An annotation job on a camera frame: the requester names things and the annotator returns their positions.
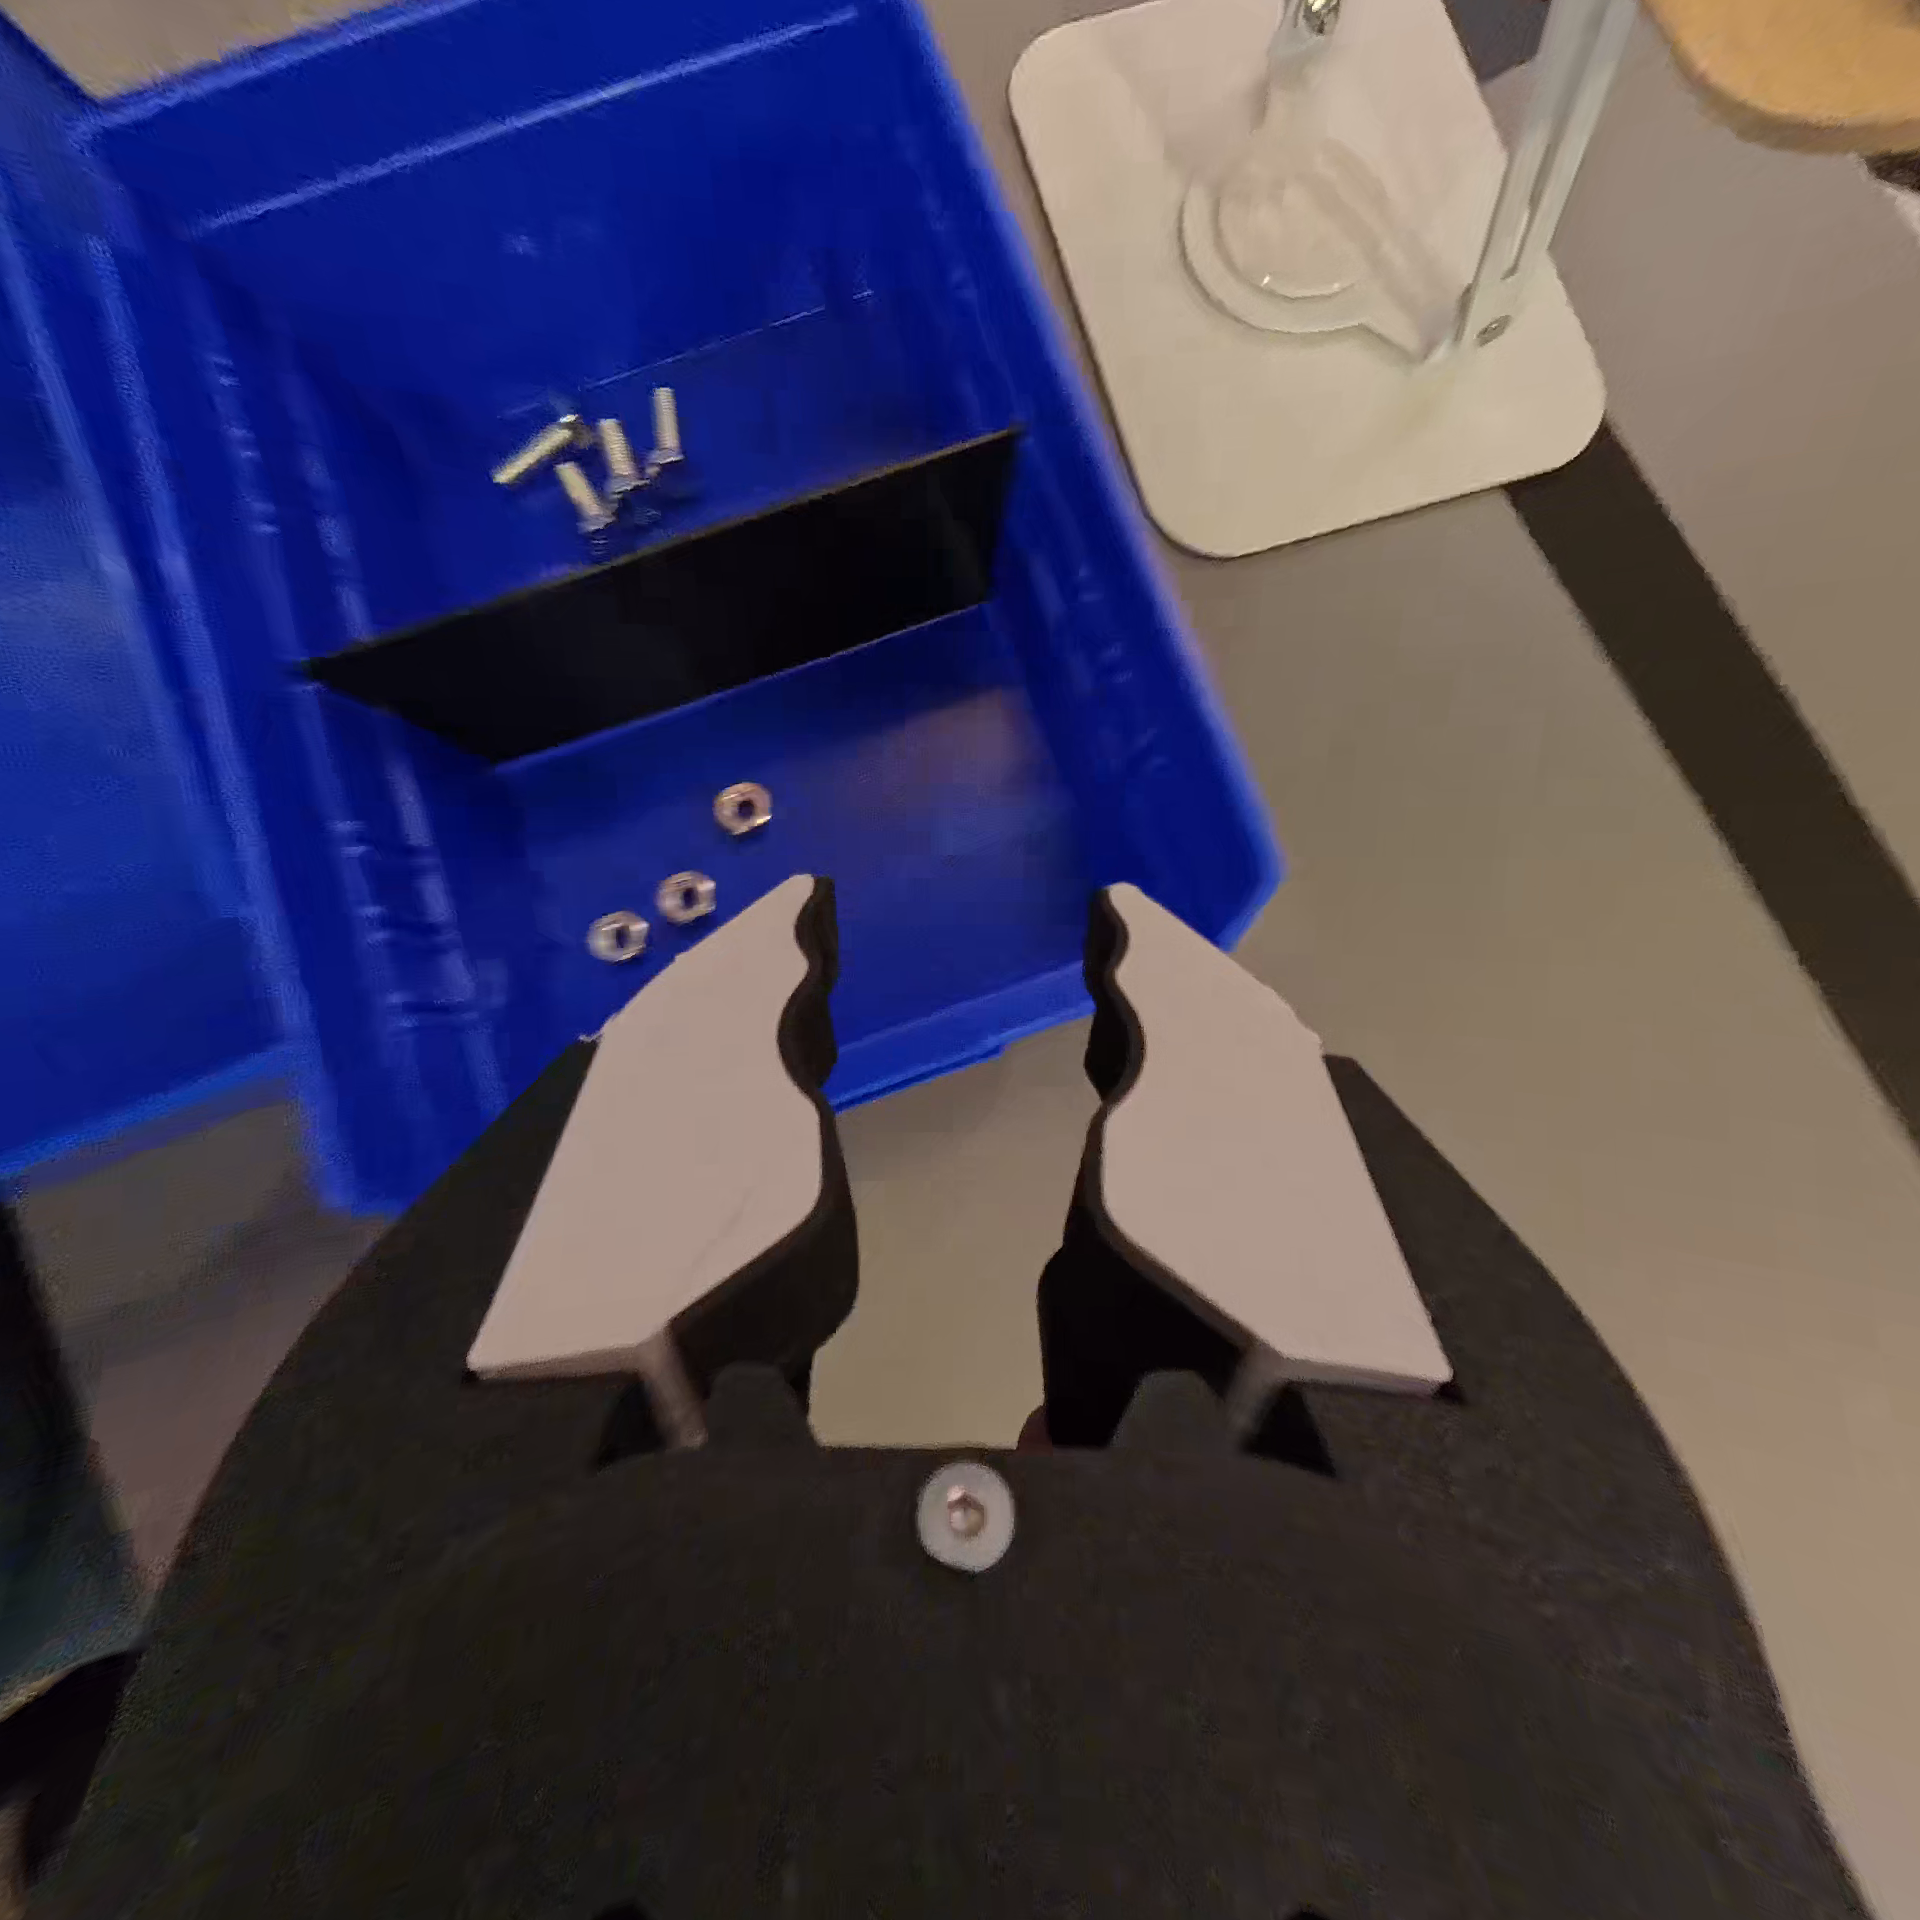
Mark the blue plastic bin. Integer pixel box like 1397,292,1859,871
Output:
67,0,1287,1217

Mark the white metal stand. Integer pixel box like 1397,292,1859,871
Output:
1009,0,1638,560

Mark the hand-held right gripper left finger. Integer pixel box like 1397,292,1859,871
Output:
465,875,862,1448

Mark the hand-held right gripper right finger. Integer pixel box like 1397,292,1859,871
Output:
1034,883,1458,1454

